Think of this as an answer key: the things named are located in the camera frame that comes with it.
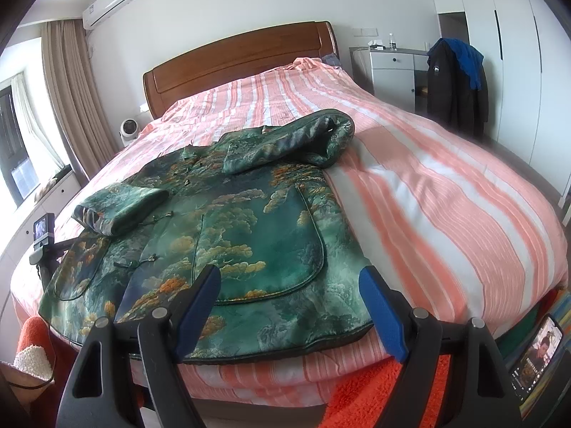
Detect white wardrobe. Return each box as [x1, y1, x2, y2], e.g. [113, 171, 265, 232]
[424, 0, 571, 197]

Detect black hanging jacket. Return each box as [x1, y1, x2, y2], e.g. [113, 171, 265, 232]
[426, 38, 489, 139]

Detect blue hanging garment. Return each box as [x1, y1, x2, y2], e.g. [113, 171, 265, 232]
[446, 38, 485, 91]

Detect grey white dresser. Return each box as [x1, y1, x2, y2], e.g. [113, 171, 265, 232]
[350, 47, 431, 114]

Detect white wall air conditioner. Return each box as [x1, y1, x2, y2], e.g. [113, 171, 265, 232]
[81, 0, 148, 31]

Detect beige curtain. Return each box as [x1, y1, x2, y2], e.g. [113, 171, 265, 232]
[41, 20, 96, 185]

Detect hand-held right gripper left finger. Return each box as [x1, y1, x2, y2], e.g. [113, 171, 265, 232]
[56, 265, 222, 428]

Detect white window-side cabinet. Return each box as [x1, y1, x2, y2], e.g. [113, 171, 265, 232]
[0, 167, 90, 277]

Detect green patterned silk jacket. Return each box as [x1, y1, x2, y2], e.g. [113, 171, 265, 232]
[38, 109, 374, 365]

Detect orange fuzzy rug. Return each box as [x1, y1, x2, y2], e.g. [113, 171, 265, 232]
[312, 352, 451, 428]

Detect bed with pink striped sheet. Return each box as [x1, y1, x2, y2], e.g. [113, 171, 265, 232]
[10, 57, 569, 411]

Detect smartphone with lit screen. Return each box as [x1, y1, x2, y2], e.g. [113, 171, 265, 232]
[509, 314, 564, 404]

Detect wooden headboard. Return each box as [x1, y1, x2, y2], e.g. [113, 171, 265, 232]
[143, 21, 340, 119]

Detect orange fuzzy cloth white trim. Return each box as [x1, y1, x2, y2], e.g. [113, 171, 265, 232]
[13, 316, 59, 377]

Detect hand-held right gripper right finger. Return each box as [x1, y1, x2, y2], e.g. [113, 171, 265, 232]
[358, 266, 524, 428]

